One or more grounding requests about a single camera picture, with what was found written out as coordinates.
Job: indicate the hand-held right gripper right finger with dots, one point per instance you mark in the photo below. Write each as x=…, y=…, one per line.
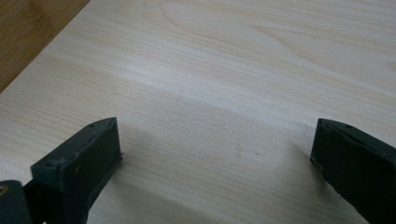
x=355, y=161

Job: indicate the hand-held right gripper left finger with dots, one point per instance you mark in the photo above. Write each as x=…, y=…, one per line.
x=79, y=165

